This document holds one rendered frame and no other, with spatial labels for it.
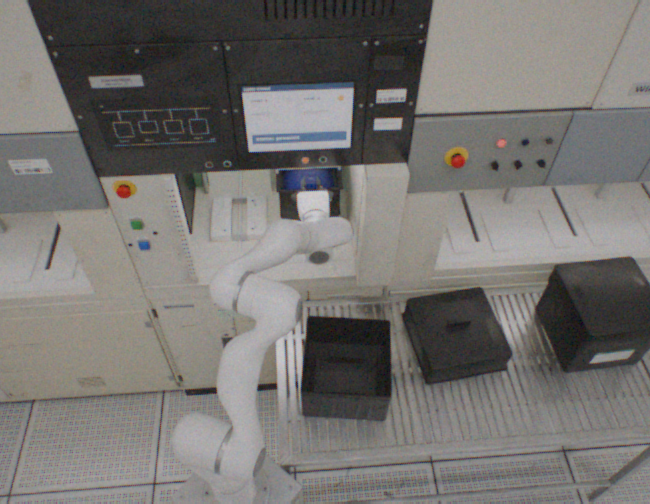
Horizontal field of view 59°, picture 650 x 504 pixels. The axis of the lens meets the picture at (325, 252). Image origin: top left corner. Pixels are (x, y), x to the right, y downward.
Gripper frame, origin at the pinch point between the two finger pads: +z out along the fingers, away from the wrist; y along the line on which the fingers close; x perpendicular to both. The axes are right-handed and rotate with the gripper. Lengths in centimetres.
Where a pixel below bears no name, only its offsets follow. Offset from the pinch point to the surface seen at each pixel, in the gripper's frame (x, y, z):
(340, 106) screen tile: 42.1, 6.7, -15.3
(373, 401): -28, 14, -66
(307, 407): -36, -6, -62
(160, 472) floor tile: -119, -70, -50
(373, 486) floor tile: -119, 21, -64
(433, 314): -33, 40, -34
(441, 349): -33, 39, -48
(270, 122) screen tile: 37.9, -11.7, -15.2
